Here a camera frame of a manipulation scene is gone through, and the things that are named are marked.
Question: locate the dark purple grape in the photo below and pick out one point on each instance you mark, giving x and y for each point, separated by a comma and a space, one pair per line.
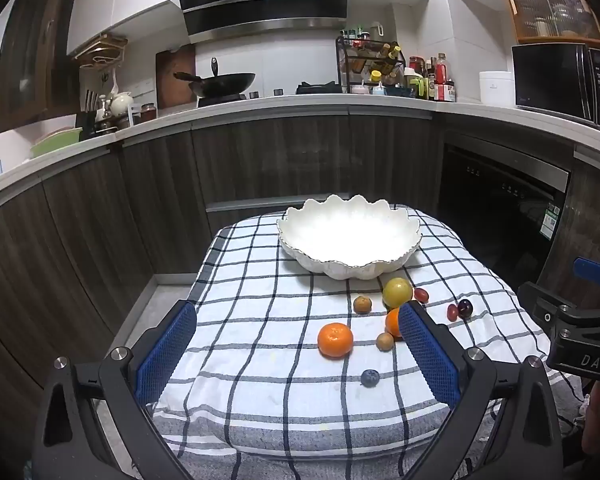
465, 308

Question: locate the green bottle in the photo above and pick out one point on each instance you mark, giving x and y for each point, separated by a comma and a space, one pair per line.
415, 87

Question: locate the yellow-green round fruit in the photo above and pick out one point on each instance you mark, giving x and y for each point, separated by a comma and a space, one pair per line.
397, 292

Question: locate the red drink bottle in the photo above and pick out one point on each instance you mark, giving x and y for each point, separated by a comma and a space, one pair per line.
443, 77

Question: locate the black built-in dishwasher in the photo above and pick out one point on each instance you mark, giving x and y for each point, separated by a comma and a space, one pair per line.
490, 210

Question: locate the blue checked white cloth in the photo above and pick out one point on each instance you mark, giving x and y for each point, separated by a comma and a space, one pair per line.
260, 310

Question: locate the small dark jar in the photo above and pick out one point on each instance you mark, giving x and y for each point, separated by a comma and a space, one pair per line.
148, 112

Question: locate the dark wooden wall cabinet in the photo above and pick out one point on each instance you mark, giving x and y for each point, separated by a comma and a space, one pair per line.
35, 55

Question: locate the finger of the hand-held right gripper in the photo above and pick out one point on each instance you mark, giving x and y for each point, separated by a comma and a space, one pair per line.
597, 272
540, 302

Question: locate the white round container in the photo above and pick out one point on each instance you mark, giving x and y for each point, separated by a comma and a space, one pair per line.
495, 87

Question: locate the white scalloped ceramic bowl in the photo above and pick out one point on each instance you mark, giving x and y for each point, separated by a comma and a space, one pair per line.
350, 232

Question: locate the black wok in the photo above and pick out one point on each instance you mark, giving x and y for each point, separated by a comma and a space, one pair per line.
225, 84

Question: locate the dark sauce bottle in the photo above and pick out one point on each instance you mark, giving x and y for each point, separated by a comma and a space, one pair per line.
431, 85

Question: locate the green basin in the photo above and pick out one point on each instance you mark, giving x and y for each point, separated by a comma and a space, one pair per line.
55, 142

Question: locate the black gas stove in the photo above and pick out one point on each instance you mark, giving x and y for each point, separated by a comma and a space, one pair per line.
319, 88

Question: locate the black knife block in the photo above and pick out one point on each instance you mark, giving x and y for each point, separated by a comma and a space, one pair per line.
86, 120

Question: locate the black range hood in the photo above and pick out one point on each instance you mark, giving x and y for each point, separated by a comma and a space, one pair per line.
265, 0

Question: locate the red-lid jar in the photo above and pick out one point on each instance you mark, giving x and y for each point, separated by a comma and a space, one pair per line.
416, 64

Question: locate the white teapot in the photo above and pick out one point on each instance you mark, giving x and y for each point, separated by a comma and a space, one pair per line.
121, 103

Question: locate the black microwave oven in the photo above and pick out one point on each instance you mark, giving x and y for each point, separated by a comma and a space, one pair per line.
550, 77

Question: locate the large orange mandarin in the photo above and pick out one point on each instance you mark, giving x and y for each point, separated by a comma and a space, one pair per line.
335, 340

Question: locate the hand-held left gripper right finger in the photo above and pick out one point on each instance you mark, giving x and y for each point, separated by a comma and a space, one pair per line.
427, 360

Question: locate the wooden wall rack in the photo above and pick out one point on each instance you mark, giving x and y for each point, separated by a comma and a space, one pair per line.
102, 50

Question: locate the dark wood base cabinets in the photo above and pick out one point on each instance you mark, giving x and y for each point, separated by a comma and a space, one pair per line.
130, 210

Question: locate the red grape tomato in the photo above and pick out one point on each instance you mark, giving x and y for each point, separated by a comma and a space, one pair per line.
452, 312
421, 295

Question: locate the glass-door wooden wall cabinet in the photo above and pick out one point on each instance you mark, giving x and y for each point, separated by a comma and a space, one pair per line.
550, 7

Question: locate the blueberry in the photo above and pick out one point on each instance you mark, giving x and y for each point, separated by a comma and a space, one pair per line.
370, 378

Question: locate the brown wooden cutting board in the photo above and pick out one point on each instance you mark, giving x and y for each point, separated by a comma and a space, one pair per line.
172, 75

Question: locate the small orange mandarin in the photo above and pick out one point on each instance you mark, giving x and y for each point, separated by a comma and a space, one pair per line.
392, 322

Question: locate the yellow-cap bottle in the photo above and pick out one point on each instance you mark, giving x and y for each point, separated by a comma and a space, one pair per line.
376, 76

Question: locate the brown longan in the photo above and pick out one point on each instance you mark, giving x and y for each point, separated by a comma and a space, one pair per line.
384, 341
362, 304

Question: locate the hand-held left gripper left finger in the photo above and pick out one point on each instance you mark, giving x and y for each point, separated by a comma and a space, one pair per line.
165, 355

